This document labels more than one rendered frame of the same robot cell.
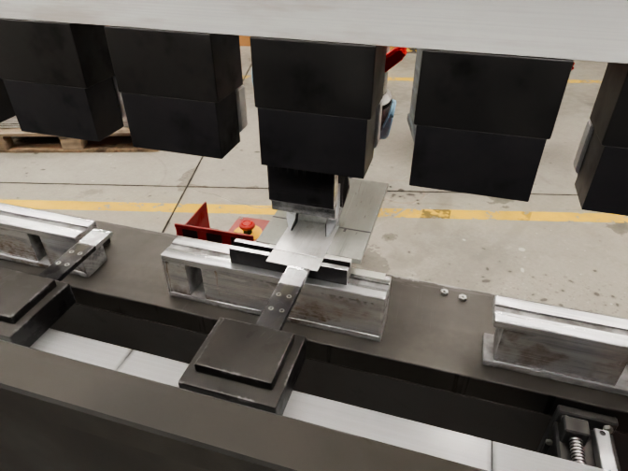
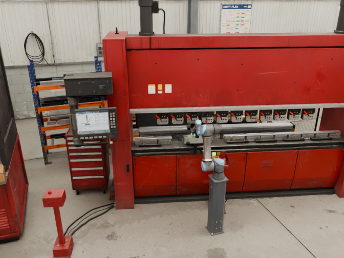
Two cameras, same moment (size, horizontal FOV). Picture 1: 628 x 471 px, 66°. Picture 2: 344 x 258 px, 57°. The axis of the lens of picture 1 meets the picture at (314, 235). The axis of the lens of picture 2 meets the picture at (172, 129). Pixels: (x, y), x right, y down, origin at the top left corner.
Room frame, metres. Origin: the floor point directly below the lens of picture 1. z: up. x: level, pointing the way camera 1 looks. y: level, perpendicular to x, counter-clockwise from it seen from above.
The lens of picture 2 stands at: (4.19, -1.73, 2.73)
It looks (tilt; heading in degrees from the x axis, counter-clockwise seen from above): 23 degrees down; 158
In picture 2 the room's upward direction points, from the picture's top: straight up
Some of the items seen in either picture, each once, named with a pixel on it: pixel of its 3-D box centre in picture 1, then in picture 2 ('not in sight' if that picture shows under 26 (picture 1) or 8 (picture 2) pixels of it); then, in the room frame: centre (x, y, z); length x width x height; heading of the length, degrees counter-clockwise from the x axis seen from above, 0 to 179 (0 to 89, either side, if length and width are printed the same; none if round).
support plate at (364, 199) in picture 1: (328, 211); (195, 138); (0.76, -0.03, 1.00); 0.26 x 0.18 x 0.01; 163
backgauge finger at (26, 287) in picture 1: (48, 273); not in sight; (0.56, 0.40, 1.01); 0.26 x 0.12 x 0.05; 163
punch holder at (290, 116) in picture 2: not in sight; (293, 113); (1.02, 1.33, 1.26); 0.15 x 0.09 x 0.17; 73
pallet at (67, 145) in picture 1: (91, 121); not in sight; (3.53, 1.70, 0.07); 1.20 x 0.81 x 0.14; 91
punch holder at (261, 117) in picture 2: not in sight; (265, 114); (0.90, 0.95, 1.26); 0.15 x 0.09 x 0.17; 73
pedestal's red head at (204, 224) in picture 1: (230, 241); (219, 160); (1.01, 0.21, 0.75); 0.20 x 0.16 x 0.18; 75
